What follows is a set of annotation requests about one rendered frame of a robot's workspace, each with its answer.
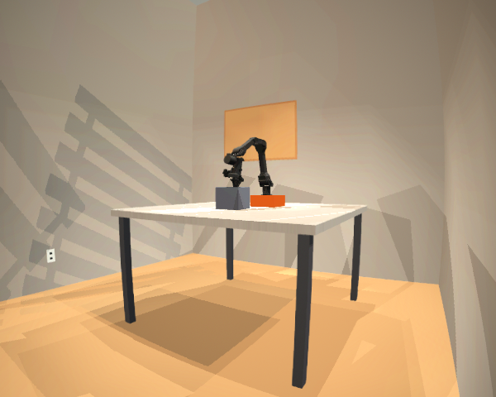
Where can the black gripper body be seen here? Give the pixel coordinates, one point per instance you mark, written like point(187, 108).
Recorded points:
point(236, 173)

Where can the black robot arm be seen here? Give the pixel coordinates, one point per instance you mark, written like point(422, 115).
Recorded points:
point(260, 145)

